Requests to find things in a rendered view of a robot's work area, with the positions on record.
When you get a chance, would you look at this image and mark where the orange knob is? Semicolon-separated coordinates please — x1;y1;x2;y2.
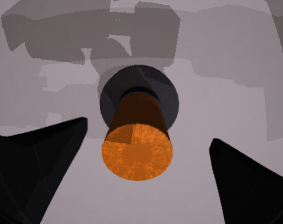
101;93;173;181

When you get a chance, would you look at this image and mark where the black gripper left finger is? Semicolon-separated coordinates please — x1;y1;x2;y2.
0;117;88;224

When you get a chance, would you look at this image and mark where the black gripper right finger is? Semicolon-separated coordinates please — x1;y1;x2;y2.
209;139;283;224

